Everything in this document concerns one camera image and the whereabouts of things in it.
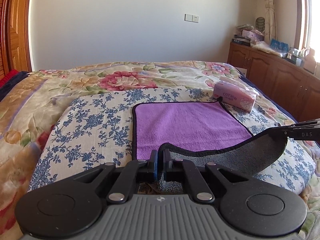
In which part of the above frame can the purple and grey towel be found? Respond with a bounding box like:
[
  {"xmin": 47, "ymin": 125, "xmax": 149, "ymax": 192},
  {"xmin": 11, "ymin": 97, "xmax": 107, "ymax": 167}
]
[{"xmin": 131, "ymin": 97, "xmax": 289, "ymax": 194}]

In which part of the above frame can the wooden room door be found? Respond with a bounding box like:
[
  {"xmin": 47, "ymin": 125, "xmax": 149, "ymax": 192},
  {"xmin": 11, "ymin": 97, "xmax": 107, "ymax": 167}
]
[{"xmin": 4, "ymin": 0, "xmax": 31, "ymax": 74}]

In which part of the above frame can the wooden cabinet row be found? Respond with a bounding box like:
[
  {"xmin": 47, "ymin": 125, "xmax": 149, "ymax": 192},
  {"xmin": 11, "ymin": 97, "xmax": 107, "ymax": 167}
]
[{"xmin": 227, "ymin": 42, "xmax": 319, "ymax": 121}]

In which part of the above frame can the blue floral white cloth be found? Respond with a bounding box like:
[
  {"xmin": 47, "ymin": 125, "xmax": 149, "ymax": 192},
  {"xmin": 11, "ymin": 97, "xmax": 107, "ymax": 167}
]
[{"xmin": 28, "ymin": 88, "xmax": 319, "ymax": 193}]

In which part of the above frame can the white box beside bed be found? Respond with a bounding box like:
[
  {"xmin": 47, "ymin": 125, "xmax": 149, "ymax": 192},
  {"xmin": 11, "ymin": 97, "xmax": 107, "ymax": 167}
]
[{"xmin": 236, "ymin": 67, "xmax": 247, "ymax": 76}]

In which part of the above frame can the pink tissue pack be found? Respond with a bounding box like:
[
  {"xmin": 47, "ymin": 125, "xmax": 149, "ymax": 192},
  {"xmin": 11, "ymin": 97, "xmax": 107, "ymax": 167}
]
[{"xmin": 213, "ymin": 77, "xmax": 257, "ymax": 112}]

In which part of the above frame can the clutter on cabinet top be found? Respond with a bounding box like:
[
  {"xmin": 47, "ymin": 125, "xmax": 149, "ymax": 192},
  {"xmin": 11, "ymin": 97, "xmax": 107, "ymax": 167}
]
[{"xmin": 232, "ymin": 17, "xmax": 319, "ymax": 77}]

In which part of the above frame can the floral bed quilt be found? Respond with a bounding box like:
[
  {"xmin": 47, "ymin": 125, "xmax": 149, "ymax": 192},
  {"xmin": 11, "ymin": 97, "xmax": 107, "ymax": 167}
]
[{"xmin": 0, "ymin": 60, "xmax": 320, "ymax": 240}]

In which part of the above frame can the patterned beige curtain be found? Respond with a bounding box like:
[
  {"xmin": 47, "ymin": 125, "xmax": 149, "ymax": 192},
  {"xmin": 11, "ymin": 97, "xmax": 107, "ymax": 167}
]
[{"xmin": 264, "ymin": 0, "xmax": 277, "ymax": 42}]

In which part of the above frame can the navy bed sheet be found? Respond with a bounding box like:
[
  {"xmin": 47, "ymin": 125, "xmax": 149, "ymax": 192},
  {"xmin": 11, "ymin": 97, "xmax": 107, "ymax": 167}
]
[{"xmin": 1, "ymin": 71, "xmax": 29, "ymax": 101}]

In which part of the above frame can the red blanket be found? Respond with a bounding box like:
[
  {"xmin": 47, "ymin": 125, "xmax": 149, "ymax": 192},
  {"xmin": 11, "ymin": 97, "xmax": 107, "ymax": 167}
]
[{"xmin": 0, "ymin": 69, "xmax": 19, "ymax": 88}]

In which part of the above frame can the wooden slatted wardrobe door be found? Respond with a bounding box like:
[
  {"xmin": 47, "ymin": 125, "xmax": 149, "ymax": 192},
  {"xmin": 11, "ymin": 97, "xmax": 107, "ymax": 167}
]
[{"xmin": 0, "ymin": 0, "xmax": 8, "ymax": 79}]

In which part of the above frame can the white wall switch socket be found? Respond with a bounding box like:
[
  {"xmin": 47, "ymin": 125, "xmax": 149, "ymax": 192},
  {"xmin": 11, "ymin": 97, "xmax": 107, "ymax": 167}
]
[{"xmin": 184, "ymin": 14, "xmax": 199, "ymax": 23}]

